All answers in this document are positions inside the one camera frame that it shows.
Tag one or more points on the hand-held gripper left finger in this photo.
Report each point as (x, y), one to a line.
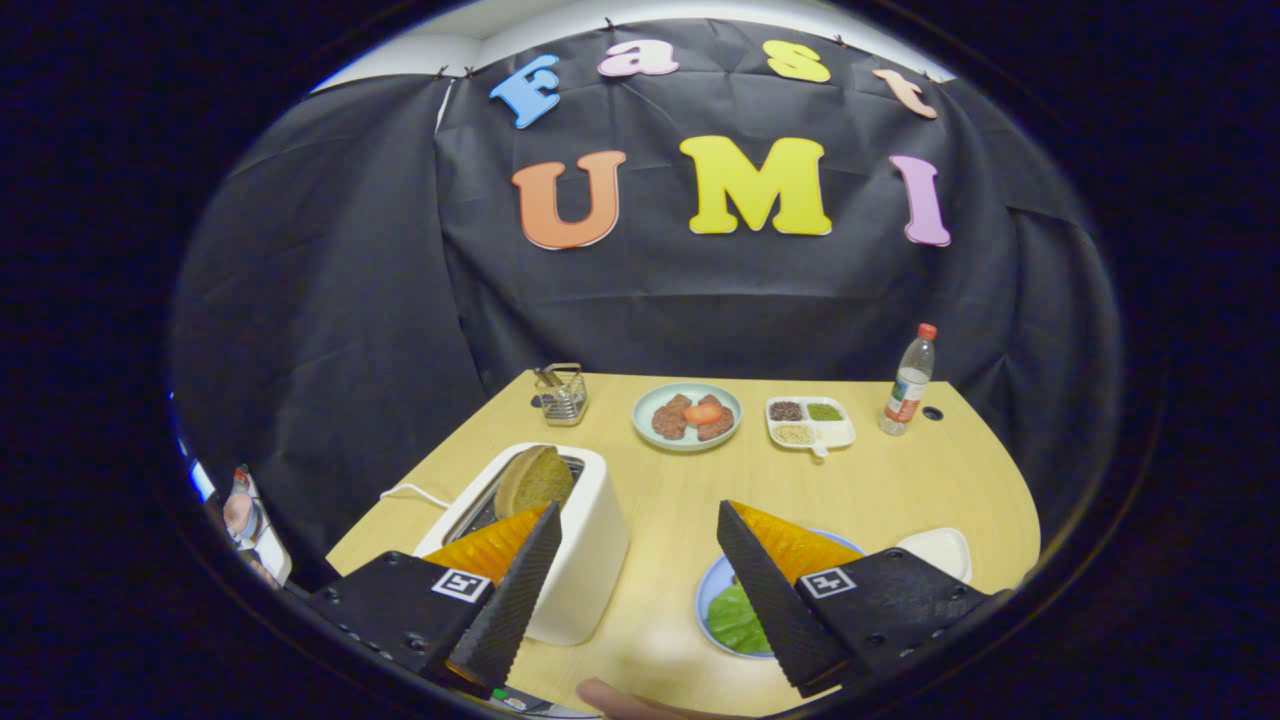
(520, 600)

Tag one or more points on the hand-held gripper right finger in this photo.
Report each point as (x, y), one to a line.
(765, 600)

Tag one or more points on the green lettuce leaf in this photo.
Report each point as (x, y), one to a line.
(735, 620)

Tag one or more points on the brown toasted bread slice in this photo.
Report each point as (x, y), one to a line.
(535, 480)

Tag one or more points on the blue plate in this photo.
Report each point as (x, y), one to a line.
(708, 600)

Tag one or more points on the white toaster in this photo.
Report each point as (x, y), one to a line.
(590, 540)

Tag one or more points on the brown meat patty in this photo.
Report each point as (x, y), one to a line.
(720, 428)
(668, 420)

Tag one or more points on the white divided condiment dish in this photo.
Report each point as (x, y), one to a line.
(835, 432)

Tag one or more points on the small white plate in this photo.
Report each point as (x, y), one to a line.
(940, 550)

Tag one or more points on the red tomato slice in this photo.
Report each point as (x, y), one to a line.
(703, 413)

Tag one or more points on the pale green plate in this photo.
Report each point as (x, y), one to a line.
(650, 400)

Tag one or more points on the clear bottle with red cap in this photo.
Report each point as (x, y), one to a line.
(908, 385)

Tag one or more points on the colourful printed object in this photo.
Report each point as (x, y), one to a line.
(250, 520)

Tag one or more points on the black backdrop cloth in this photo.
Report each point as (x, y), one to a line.
(700, 300)

